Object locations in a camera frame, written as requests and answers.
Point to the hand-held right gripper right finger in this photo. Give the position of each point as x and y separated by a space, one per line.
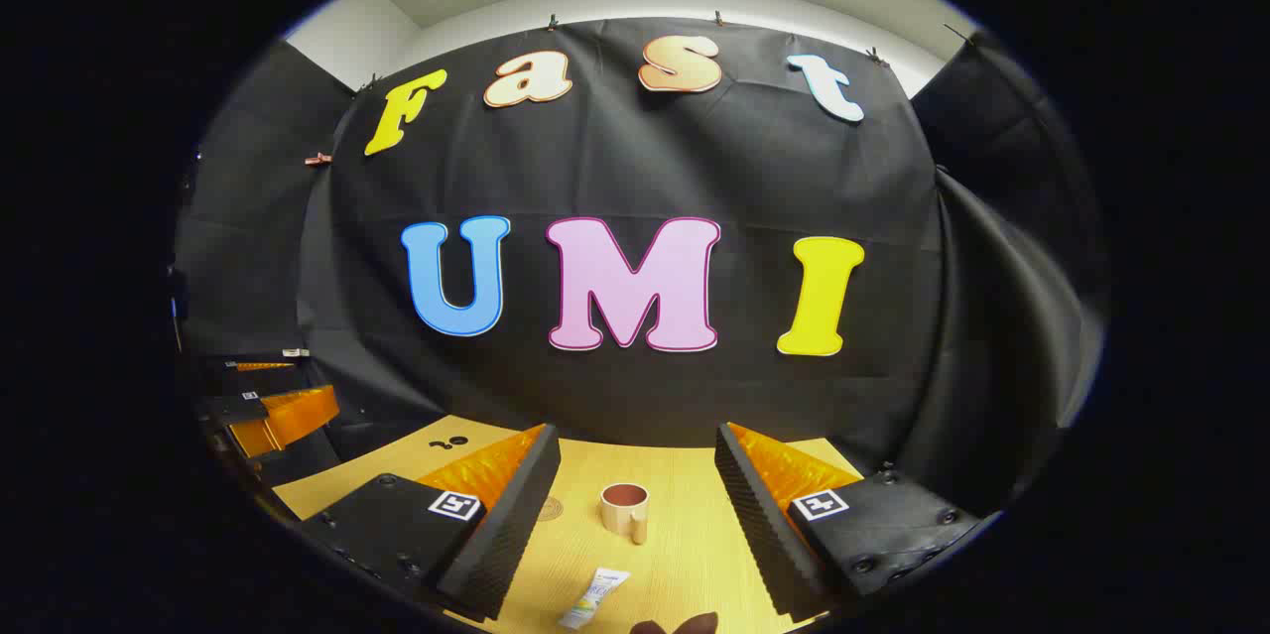
754 515

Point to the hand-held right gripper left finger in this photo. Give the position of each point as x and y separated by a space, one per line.
516 505

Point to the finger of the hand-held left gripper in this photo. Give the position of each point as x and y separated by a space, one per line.
260 367
298 411

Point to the round brown coaster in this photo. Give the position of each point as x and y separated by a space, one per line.
551 509

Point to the white toothpaste tube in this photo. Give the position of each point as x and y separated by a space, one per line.
595 596

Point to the light wooden desktop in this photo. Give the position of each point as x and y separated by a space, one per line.
685 555

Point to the copper cloth clip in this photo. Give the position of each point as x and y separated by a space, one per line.
317 159

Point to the black backdrop cloth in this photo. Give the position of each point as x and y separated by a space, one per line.
635 168

